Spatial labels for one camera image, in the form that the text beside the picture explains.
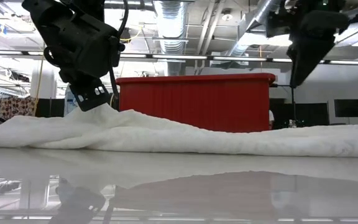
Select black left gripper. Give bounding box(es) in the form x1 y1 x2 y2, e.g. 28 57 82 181
44 18 126 112

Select black thin stand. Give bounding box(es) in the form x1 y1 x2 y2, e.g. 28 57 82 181
270 82 295 124

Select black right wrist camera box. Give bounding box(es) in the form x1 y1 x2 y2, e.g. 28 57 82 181
265 11 293 39

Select wide silver ventilation duct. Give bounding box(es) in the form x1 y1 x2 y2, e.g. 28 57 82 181
152 0 188 77

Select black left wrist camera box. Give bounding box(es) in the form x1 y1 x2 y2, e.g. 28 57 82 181
22 0 71 35

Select black wall monitor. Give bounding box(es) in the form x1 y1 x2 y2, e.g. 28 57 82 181
334 98 358 118

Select floral patterned cloth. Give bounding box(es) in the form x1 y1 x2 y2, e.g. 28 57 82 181
0 95 39 121

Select narrow silver ventilation duct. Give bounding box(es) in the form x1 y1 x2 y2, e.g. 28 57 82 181
225 0 291 58

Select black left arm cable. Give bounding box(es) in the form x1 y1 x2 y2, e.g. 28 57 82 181
108 0 129 105

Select white textured towel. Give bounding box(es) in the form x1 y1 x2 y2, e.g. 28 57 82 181
0 103 358 158

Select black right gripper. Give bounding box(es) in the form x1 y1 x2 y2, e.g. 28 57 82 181
290 9 351 88

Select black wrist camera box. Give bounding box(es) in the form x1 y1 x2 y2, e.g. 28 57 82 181
265 11 293 39
22 0 71 35

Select yellow hanging rope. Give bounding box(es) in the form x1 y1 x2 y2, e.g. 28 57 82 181
35 43 45 100

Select red plastic bin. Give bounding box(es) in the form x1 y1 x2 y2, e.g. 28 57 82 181
116 73 276 134

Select long light bar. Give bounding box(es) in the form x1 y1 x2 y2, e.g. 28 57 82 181
0 49 358 67

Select black display panel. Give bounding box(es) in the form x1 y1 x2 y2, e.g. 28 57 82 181
35 98 65 118

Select black hanging cable reel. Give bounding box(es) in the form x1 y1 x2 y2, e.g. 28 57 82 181
119 27 132 43

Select black partition panel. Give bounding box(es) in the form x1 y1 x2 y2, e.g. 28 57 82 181
270 102 329 130

